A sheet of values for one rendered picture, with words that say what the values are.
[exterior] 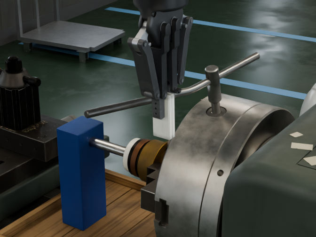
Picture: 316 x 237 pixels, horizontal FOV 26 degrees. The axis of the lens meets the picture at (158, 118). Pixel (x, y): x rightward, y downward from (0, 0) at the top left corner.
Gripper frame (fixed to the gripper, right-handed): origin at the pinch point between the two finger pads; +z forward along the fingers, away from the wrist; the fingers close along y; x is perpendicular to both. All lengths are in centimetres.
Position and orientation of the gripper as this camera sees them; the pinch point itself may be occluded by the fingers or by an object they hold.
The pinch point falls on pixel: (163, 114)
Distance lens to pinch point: 99.7
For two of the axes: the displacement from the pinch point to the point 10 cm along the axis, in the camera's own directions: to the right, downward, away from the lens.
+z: 0.2, 9.0, 4.4
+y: -5.7, 3.7, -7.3
